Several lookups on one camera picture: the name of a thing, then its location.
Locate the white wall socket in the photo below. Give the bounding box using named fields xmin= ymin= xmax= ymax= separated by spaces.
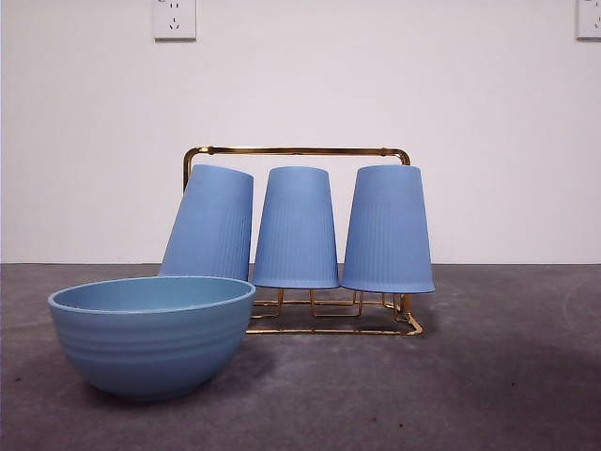
xmin=576 ymin=0 xmax=601 ymax=40
xmin=153 ymin=0 xmax=197 ymax=41

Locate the gold wire cup rack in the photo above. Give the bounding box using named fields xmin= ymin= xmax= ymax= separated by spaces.
xmin=181 ymin=146 xmax=424 ymax=337

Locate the blue ribbed plastic cup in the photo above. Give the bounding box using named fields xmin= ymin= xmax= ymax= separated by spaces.
xmin=158 ymin=163 xmax=255 ymax=283
xmin=338 ymin=163 xmax=437 ymax=294
xmin=252 ymin=165 xmax=340 ymax=289

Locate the blue ribbed bowl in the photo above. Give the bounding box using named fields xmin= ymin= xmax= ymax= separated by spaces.
xmin=46 ymin=275 xmax=257 ymax=402

